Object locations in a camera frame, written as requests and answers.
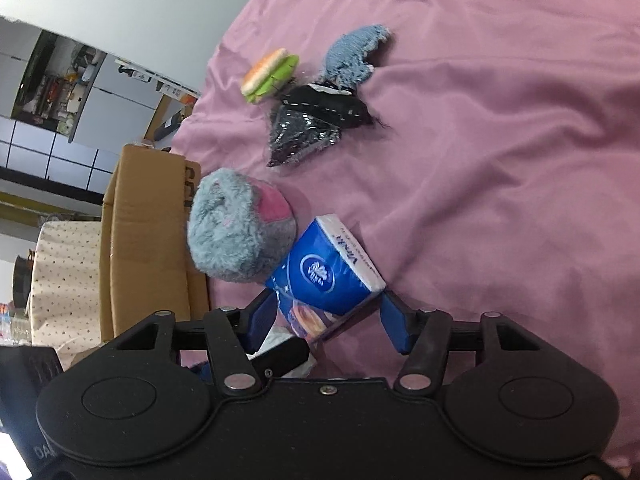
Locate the cream dotted tablecloth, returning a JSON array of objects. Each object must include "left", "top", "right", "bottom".
[{"left": 28, "top": 221, "right": 101, "bottom": 368}]

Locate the black item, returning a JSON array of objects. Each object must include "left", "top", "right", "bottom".
[{"left": 268, "top": 104, "right": 342, "bottom": 167}]

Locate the burger squishy toy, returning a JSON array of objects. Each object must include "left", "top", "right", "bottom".
[{"left": 240, "top": 48, "right": 299, "bottom": 104}]

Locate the black pouch with stitching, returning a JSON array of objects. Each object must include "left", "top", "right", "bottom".
[{"left": 281, "top": 84, "right": 376, "bottom": 129}]

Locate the grey fluffy plush toy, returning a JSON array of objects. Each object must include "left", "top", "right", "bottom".
[{"left": 186, "top": 168, "right": 297, "bottom": 283}]

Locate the blue knitted cloth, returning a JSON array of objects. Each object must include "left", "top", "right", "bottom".
[{"left": 317, "top": 24, "right": 392, "bottom": 91}]

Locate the pink bed sheet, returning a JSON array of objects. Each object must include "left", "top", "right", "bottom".
[{"left": 172, "top": 0, "right": 639, "bottom": 467}]

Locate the white sock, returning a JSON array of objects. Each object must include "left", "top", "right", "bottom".
[{"left": 248, "top": 326, "right": 317, "bottom": 379}]

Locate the brown cardboard box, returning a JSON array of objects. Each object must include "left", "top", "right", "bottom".
[{"left": 99, "top": 144, "right": 209, "bottom": 342}]

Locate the blue tissue pack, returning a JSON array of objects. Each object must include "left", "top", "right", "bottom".
[{"left": 266, "top": 214, "right": 386, "bottom": 342}]

